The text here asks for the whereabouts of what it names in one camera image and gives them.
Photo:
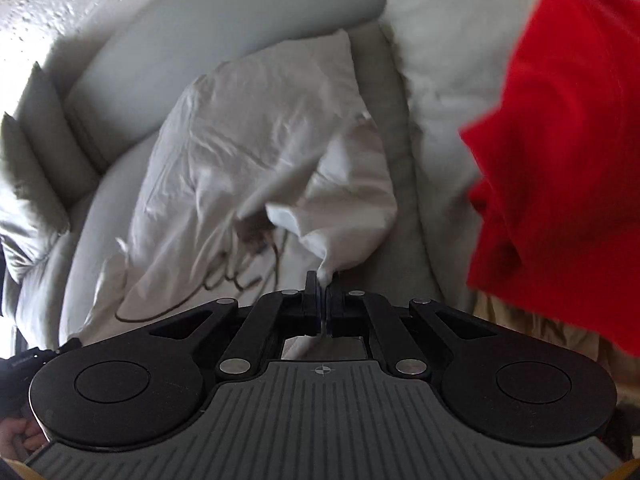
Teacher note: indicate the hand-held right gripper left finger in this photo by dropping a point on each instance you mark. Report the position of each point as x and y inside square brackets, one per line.
[313, 305]

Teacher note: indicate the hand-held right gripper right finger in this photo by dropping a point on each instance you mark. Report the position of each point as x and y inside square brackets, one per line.
[336, 308]

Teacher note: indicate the white shirt with script print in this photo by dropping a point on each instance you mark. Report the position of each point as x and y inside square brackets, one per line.
[225, 135]

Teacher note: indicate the person's left hand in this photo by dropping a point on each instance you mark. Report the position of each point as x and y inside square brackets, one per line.
[17, 437]

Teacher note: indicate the small grey cushion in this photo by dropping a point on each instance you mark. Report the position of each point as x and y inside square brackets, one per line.
[55, 135]
[25, 200]

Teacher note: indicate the beige cloth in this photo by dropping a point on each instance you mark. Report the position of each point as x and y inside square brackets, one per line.
[550, 330]

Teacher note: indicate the red garment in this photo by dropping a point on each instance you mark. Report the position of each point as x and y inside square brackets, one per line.
[560, 160]

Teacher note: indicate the large grey cushion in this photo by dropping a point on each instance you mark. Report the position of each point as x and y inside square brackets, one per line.
[440, 60]

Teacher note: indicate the light grey sofa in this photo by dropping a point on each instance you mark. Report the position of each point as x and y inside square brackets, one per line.
[200, 25]

